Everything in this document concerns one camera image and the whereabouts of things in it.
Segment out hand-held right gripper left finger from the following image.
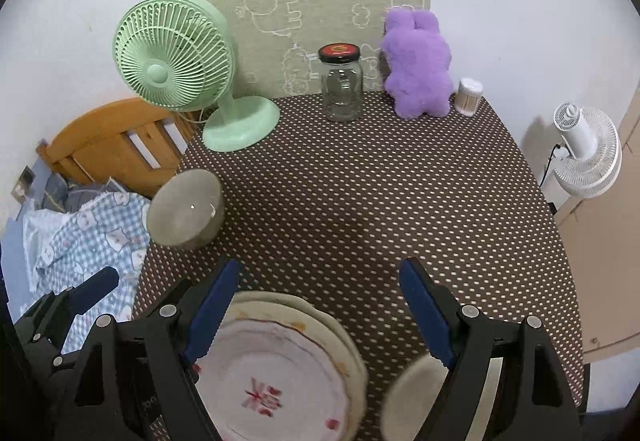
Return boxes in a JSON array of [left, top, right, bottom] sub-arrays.
[[65, 258, 246, 441]]

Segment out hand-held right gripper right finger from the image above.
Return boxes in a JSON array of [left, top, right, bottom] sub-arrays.
[[398, 257, 583, 441]]

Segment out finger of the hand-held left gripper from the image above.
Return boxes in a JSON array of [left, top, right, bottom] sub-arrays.
[[45, 267, 121, 347]]

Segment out grey floral bowl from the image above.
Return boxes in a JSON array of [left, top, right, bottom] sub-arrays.
[[381, 353, 503, 441], [146, 169, 224, 250]]

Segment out white plate with red print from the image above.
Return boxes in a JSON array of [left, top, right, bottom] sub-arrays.
[[192, 318, 351, 441]]

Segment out blue checkered blanket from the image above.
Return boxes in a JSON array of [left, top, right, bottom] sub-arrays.
[[0, 181, 153, 352]]

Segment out grey-blue cloth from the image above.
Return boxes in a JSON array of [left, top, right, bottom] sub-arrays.
[[42, 171, 126, 212]]

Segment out brown polka-dot tablecloth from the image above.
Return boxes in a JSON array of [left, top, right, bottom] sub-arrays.
[[131, 90, 587, 441]]

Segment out wooden bed headboard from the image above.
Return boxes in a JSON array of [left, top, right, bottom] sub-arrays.
[[36, 97, 198, 202]]

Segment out cotton swab container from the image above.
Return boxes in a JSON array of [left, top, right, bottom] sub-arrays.
[[454, 78, 485, 115]]

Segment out green table fan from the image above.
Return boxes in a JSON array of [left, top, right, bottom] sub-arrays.
[[112, 0, 281, 152]]

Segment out white standing fan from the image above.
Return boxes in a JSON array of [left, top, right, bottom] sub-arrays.
[[552, 102, 623, 199]]

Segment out glass jar with black lid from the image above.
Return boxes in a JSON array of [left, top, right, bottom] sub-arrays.
[[318, 42, 364, 122]]

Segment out purple plush toy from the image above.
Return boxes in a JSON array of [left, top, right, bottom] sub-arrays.
[[382, 8, 455, 120]]

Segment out grey wall socket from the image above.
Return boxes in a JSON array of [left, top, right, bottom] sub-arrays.
[[11, 166, 37, 202]]

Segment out green fan cable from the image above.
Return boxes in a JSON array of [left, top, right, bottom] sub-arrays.
[[175, 108, 221, 126]]

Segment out black power cable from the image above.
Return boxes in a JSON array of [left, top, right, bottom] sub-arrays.
[[540, 143, 568, 186]]

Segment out green printed wall mat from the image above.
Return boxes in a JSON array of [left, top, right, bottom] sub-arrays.
[[200, 0, 434, 99]]

